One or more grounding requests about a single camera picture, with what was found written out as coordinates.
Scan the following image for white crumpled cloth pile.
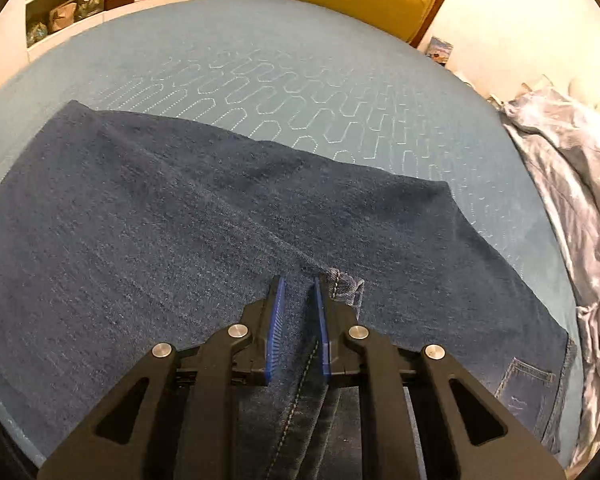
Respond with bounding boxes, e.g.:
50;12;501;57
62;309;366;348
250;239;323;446
497;85;600;472

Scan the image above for brown wooden door frame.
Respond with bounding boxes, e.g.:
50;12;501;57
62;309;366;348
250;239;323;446
410;0;468;50

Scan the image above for light blue quilted bed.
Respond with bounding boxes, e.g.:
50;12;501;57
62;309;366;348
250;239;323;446
0;0;583;467

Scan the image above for green patterned bag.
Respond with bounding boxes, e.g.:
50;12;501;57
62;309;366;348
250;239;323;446
75;0;106;22

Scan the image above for tan bag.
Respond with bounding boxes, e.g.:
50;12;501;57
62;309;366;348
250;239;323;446
46;2;79;34

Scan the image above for small colourful packet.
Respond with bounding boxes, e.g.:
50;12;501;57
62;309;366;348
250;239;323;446
425;36;455;67

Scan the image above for dark blue denim pants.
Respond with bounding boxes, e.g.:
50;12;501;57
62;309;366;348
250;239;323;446
0;100;578;480

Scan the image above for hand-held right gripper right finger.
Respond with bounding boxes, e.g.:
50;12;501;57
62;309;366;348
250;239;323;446
312;279;567;480

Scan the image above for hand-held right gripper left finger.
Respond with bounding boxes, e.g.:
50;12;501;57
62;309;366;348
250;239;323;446
36;275;287;480

